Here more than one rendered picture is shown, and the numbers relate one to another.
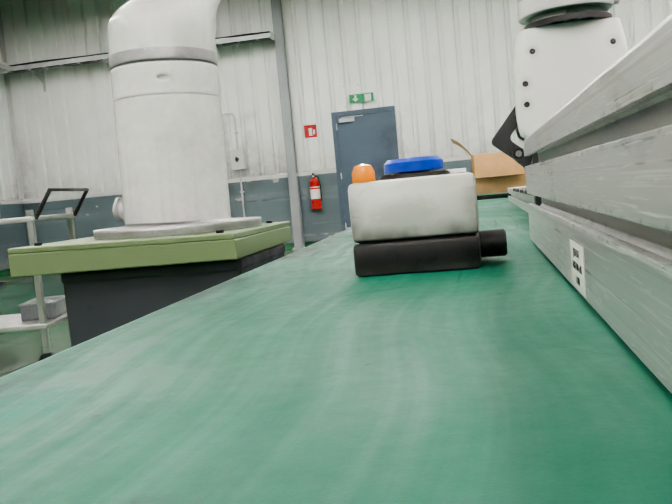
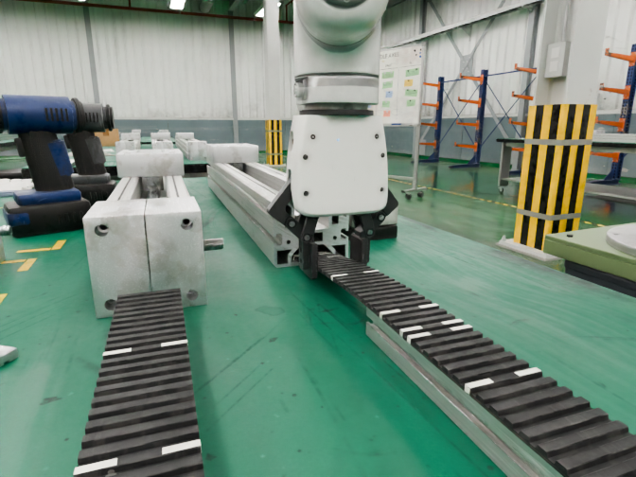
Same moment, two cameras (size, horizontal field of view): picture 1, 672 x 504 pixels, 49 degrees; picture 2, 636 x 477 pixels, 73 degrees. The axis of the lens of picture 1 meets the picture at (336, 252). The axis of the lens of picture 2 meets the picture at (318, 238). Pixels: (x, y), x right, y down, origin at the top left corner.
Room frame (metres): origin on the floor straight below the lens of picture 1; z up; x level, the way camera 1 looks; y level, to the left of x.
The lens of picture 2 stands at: (1.05, -0.47, 0.95)
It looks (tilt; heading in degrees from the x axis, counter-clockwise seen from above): 15 degrees down; 149
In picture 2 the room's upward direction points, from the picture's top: straight up
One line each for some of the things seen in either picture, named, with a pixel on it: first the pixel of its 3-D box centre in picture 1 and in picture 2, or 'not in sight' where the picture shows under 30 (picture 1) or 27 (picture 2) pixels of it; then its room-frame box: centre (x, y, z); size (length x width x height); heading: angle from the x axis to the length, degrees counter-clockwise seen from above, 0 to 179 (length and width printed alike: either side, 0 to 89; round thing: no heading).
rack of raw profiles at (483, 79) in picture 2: not in sight; (468, 119); (-6.10, 7.82, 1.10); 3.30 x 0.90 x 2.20; 170
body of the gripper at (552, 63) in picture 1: (571, 75); (335, 157); (0.67, -0.22, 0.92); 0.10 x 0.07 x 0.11; 79
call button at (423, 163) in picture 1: (414, 171); not in sight; (0.50, -0.06, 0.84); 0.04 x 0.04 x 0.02
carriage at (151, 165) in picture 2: not in sight; (152, 168); (0.16, -0.32, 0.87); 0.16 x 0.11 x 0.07; 169
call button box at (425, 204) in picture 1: (430, 218); (359, 216); (0.50, -0.07, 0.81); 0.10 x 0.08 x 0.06; 79
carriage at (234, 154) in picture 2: not in sight; (231, 157); (-0.04, -0.08, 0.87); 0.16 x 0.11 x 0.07; 169
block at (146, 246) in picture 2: not in sight; (162, 250); (0.60, -0.39, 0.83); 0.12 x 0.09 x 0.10; 79
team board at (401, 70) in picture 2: not in sight; (378, 124); (-4.00, 3.53, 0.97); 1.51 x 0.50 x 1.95; 10
